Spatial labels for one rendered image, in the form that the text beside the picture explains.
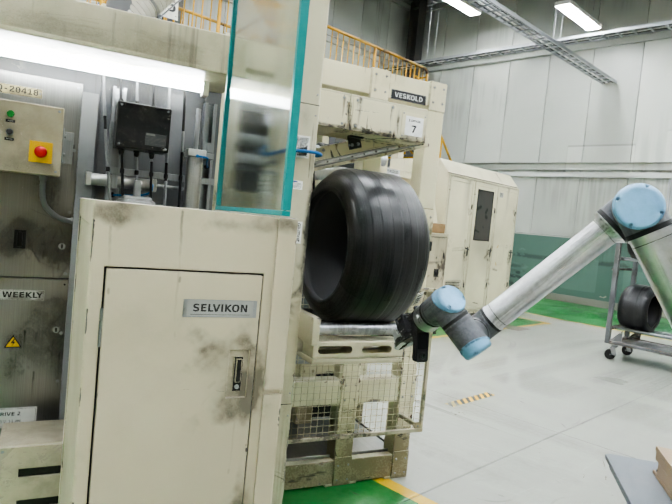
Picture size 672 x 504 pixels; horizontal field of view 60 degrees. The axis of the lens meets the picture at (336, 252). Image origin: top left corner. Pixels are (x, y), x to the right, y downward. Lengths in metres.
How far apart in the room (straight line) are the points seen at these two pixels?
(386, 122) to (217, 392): 1.53
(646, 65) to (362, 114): 11.75
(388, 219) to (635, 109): 11.97
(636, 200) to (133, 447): 1.29
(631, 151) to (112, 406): 12.90
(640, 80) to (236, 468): 13.06
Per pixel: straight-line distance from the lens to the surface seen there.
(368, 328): 2.06
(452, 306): 1.69
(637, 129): 13.60
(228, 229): 1.17
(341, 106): 2.36
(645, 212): 1.63
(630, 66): 13.99
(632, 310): 7.26
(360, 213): 1.91
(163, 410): 1.21
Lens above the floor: 1.27
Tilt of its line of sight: 3 degrees down
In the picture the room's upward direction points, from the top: 6 degrees clockwise
